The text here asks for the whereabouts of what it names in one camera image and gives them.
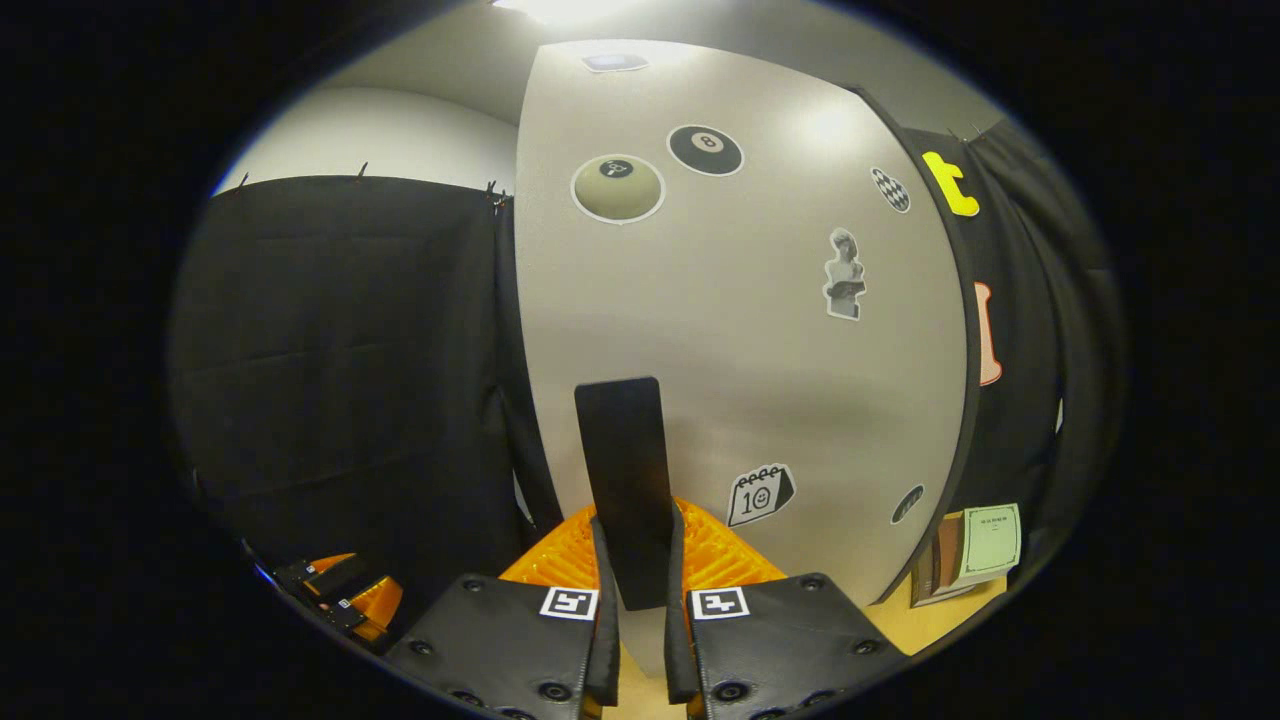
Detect large ceiling light panel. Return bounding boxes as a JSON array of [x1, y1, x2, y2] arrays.
[[490, 0, 641, 27]]

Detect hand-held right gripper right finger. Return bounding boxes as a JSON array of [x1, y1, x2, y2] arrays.
[[662, 497, 909, 720]]

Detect pale green booklet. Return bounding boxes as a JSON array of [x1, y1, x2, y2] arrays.
[[958, 503, 1023, 589]]

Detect black cabinet door handle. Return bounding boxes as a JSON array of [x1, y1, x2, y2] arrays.
[[574, 377, 677, 612]]

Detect black backdrop cloth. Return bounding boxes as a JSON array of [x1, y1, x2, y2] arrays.
[[170, 120, 1126, 646]]

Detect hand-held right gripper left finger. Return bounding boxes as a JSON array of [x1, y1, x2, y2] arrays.
[[383, 505, 623, 720]]

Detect brown book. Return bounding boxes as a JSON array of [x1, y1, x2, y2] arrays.
[[932, 512, 968, 599]]

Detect dark grey cabinet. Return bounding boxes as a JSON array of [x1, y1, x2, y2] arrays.
[[850, 85, 986, 606]]

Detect light grey cabinet door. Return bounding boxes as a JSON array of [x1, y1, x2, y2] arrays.
[[513, 40, 969, 681]]

